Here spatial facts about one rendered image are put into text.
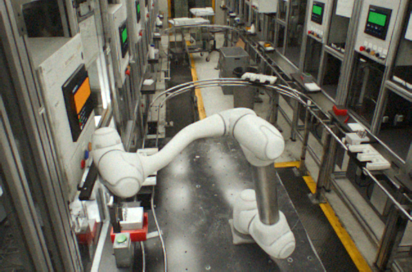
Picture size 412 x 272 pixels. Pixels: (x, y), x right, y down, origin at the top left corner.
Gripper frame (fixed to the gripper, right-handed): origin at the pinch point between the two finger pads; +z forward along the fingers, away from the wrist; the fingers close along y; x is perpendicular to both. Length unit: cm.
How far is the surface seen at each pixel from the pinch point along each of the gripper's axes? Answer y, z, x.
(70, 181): 13.7, -30.6, -9.4
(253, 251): -19, 45, 63
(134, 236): -9.9, 19.1, 3.7
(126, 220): -12.6, 11.9, 0.6
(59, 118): 12, -52, -10
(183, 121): -305, 108, 33
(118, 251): 3.5, 12.8, -0.6
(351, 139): -86, 20, 147
